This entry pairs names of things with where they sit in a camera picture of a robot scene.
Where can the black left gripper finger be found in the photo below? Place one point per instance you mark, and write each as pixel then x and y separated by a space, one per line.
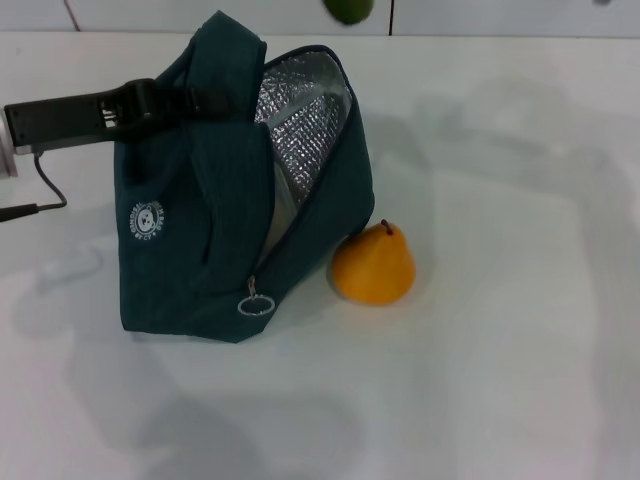
pixel 210 104

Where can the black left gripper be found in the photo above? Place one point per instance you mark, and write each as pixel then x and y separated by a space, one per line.
pixel 50 122

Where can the dark teal insulated lunch bag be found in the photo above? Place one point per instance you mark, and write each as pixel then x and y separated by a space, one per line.
pixel 200 225

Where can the green cucumber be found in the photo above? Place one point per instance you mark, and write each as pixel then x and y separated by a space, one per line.
pixel 347 10

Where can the orange yellow pear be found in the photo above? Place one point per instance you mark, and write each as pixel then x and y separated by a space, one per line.
pixel 375 275

